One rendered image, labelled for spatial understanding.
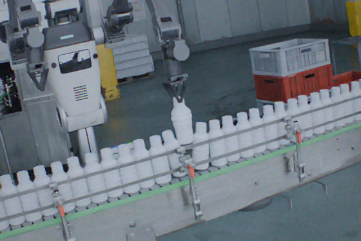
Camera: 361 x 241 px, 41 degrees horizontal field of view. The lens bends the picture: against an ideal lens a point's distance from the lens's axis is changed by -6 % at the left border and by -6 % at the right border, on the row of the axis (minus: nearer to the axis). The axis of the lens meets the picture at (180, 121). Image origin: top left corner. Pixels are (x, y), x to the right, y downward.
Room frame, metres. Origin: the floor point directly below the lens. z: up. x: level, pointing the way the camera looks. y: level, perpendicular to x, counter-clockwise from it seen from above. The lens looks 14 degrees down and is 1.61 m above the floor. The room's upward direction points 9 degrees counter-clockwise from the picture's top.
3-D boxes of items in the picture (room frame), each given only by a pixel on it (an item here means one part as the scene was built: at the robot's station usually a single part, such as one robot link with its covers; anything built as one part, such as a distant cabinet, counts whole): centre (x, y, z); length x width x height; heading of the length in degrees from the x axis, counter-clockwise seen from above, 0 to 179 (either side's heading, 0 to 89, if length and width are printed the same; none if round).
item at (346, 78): (4.60, -1.65, 0.55); 0.61 x 0.41 x 0.22; 115
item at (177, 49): (1.69, -0.02, 1.47); 0.12 x 0.09 x 0.12; 22
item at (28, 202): (1.50, 0.53, 1.08); 0.06 x 0.06 x 0.17
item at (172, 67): (1.73, 0.00, 1.38); 0.10 x 0.07 x 0.07; 22
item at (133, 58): (11.61, 1.15, 0.50); 1.24 x 1.03 x 1.00; 115
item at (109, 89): (9.42, 1.24, 0.55); 0.40 x 0.40 x 1.10; 22
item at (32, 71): (1.68, 0.45, 1.44); 0.07 x 0.07 x 0.09; 22
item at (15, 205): (1.48, 0.59, 1.08); 0.06 x 0.06 x 0.17
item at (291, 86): (4.25, -1.04, 0.78); 0.61 x 0.41 x 0.22; 119
